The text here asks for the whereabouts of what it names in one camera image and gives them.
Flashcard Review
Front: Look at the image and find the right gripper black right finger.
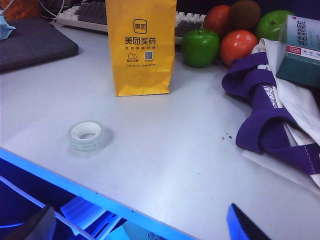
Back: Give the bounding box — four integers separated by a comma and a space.
226, 202, 272, 240

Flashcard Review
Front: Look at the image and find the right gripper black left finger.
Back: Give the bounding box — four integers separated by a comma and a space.
4, 206, 58, 240

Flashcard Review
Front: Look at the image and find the transparent tape roll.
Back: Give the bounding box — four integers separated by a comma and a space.
68, 119, 113, 159

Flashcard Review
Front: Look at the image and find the white purple tote bag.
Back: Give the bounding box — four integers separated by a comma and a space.
221, 37, 320, 196

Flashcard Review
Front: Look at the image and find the yellow paper bag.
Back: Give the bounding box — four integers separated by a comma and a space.
105, 0, 178, 98

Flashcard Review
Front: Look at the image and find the teal white medicine box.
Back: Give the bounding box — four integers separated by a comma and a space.
276, 14, 320, 88

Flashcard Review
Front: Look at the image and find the dark grey soft pad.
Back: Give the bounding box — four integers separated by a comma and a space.
0, 18, 80, 73

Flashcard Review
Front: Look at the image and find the green apple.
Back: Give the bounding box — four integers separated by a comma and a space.
255, 9, 296, 42
181, 28, 221, 68

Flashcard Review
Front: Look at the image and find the blue face mask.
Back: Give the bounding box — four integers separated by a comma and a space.
0, 7, 17, 41

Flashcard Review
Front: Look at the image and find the brown kiwi fruit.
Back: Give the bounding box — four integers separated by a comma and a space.
228, 0, 262, 32

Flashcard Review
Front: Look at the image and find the white grey keyboard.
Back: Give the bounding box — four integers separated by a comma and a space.
55, 1, 208, 46

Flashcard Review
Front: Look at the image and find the orange plush item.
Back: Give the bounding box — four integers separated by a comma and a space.
2, 0, 42, 22

